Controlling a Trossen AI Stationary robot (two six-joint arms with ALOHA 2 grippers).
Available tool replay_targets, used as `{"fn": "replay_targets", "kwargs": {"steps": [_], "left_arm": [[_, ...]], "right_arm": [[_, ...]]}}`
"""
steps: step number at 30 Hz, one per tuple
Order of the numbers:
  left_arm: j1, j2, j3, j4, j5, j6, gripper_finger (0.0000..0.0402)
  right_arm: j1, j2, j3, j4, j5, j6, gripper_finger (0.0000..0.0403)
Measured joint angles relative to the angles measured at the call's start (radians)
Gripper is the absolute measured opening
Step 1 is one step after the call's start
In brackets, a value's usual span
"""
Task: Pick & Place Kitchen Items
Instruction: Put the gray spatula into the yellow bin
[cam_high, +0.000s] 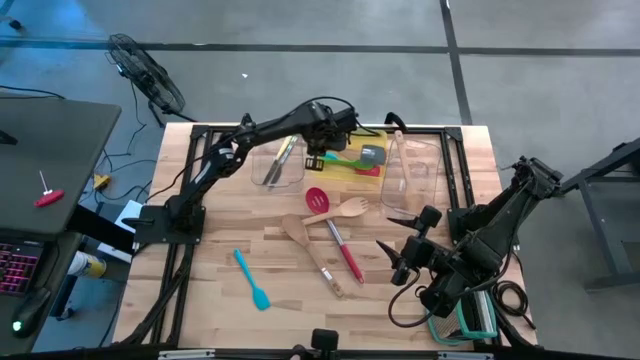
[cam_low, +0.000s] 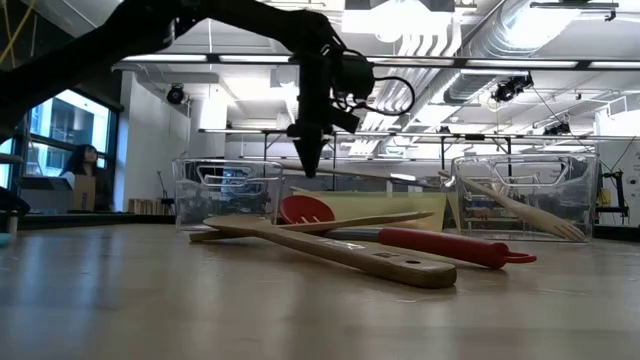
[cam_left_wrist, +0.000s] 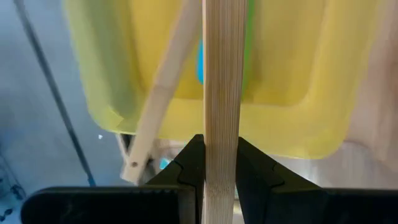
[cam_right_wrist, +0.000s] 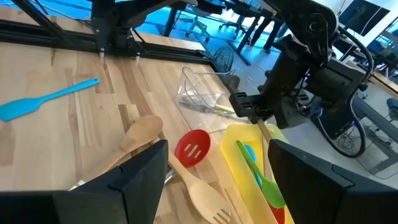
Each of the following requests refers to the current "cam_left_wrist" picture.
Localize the wooden spatula grey silicone head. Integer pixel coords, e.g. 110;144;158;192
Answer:
120;0;203;185

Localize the green silicone spatula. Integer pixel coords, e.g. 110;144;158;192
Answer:
244;0;256;96

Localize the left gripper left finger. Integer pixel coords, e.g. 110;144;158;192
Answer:
20;133;206;224

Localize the yellow plastic bin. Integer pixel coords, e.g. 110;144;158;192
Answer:
62;0;385;160

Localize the wooden spatula red silicone head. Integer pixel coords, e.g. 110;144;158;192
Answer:
201;0;249;224

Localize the blue silicone spatula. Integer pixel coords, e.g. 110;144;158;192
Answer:
196;39;205;85

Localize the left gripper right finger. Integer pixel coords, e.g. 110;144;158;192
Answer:
235;136;398;224

